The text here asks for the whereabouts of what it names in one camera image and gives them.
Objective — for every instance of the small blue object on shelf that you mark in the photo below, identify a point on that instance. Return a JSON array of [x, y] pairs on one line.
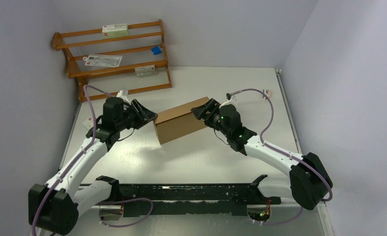
[[156, 50]]

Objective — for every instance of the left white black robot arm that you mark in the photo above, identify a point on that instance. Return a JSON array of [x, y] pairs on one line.
[[56, 205]]

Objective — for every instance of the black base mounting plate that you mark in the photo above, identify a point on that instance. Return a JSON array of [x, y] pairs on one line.
[[176, 199]]

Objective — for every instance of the white green box on table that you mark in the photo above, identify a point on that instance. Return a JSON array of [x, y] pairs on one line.
[[89, 123]]

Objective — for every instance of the aluminium frame rail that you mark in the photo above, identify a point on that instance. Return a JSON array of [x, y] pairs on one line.
[[286, 219]]

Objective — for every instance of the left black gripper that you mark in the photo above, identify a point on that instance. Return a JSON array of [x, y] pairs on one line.
[[143, 115]]

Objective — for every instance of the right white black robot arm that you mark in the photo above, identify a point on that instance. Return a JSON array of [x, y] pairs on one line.
[[305, 180]]

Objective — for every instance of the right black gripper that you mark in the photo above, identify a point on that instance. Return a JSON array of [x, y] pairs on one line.
[[212, 106]]

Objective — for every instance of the clear plastic package on shelf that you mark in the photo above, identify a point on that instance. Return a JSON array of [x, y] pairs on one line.
[[102, 60]]

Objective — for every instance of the orange wooden shelf rack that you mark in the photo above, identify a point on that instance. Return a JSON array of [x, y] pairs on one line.
[[136, 52]]

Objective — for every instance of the small pink white object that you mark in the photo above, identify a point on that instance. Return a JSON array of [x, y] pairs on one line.
[[267, 93]]

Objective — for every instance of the white box lower shelf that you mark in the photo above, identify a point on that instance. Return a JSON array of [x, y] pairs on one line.
[[145, 71]]

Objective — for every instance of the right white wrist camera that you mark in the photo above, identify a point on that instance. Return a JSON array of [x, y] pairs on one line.
[[231, 101]]

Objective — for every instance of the white green box top shelf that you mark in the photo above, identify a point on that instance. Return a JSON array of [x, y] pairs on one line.
[[116, 30]]

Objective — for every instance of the brown cardboard box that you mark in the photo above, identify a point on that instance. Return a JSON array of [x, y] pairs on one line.
[[178, 121]]

